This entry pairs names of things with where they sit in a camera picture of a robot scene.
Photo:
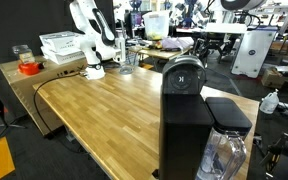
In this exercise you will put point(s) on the background wooden desk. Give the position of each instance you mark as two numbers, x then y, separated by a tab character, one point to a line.
157	54

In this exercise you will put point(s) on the white stacked boxes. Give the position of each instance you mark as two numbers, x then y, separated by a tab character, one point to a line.
59	47

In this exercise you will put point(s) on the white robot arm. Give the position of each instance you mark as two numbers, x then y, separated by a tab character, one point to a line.
98	41

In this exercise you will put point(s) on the black coffee machine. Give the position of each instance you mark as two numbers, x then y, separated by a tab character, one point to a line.
185	120

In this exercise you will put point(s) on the beige cabinet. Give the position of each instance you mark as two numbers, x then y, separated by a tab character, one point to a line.
42	115

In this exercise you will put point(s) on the white plastic jug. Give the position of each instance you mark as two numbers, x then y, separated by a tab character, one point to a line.
269	102

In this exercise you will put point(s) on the clear plastic storage bin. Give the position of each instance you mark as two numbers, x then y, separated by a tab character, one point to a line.
156	24

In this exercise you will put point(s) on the white machine stand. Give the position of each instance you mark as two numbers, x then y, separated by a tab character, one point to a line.
255	41

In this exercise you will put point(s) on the cardboard box on floor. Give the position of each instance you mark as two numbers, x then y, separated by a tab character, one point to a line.
274	79

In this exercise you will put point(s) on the clear water tank black lid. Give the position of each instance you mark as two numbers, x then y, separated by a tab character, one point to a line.
225	151

